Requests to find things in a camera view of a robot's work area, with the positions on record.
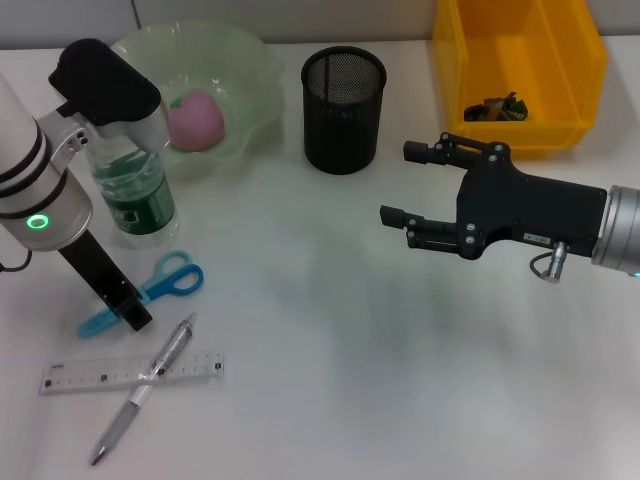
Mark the transparent plastic ruler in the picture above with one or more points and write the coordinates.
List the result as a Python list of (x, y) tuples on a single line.
[(75, 377)]

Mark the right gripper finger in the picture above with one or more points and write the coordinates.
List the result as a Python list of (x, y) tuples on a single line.
[(415, 225), (425, 151)]

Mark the pink toy peach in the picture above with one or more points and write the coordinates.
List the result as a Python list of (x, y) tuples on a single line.
[(197, 122)]

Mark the clear silver ballpoint pen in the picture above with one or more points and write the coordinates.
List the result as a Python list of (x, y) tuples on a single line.
[(125, 420)]

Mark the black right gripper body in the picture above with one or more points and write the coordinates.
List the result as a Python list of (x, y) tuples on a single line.
[(530, 210)]

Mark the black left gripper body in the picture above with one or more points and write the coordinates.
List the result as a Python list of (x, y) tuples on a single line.
[(95, 270)]

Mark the green glass fruit plate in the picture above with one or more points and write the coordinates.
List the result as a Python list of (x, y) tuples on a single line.
[(240, 100)]

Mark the blue scissors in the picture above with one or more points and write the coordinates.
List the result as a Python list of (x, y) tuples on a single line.
[(175, 280)]

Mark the yellow plastic storage bin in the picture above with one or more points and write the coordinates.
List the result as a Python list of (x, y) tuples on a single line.
[(520, 60)]

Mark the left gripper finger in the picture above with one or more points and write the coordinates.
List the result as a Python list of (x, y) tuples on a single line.
[(135, 315)]

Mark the clear bottle with green label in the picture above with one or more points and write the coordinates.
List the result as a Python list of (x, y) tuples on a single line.
[(140, 200)]

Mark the black mesh pen cup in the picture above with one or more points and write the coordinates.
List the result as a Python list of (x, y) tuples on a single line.
[(340, 135)]

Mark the green plastic wrapper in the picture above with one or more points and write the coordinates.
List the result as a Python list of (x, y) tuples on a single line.
[(500, 111)]

